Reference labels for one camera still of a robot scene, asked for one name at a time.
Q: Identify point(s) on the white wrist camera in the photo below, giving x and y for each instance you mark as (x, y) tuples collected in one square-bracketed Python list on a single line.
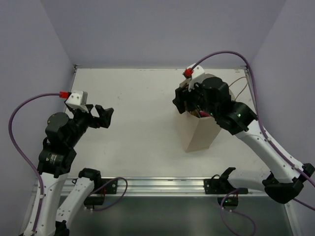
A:
[(193, 76), (77, 101)]

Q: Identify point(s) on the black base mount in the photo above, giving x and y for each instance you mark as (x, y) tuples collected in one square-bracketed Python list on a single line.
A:
[(218, 184), (96, 199)]

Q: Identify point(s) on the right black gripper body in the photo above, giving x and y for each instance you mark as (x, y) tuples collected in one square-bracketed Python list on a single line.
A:
[(197, 93)]

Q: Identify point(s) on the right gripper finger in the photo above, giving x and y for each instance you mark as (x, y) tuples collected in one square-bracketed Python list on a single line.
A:
[(193, 107), (179, 100)]

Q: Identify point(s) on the aluminium mounting rail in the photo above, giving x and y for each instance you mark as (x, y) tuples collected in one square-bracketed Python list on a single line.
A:
[(161, 187)]

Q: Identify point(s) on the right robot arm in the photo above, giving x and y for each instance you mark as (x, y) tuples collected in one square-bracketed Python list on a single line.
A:
[(285, 178)]

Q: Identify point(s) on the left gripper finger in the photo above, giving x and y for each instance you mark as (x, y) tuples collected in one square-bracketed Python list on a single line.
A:
[(105, 115), (87, 109)]

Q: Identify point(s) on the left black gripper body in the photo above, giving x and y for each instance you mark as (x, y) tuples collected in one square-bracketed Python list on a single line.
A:
[(93, 115)]

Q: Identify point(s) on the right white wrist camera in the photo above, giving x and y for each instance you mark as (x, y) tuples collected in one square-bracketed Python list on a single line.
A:
[(193, 76)]

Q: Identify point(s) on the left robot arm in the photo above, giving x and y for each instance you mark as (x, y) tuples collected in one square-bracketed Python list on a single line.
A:
[(49, 217)]

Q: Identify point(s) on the purple berry candy bag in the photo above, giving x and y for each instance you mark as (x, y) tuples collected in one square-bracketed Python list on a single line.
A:
[(203, 114)]

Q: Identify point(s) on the brown paper bag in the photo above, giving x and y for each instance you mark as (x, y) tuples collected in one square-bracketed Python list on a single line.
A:
[(197, 135)]

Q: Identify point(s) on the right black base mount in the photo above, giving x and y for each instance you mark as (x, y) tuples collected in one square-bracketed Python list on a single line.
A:
[(218, 184)]

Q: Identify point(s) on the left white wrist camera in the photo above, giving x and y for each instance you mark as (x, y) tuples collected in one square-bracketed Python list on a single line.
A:
[(77, 101)]

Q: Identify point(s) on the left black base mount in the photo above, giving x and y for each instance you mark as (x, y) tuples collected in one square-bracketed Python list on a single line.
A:
[(96, 199)]

